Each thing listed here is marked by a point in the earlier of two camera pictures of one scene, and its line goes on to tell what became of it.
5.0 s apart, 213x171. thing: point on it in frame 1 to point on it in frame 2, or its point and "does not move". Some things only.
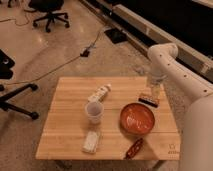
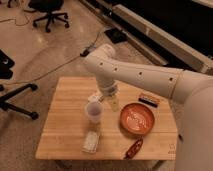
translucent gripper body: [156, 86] to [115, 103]
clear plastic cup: [94, 111] does not move
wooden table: [107, 118] does not move
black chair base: [6, 63] does not move
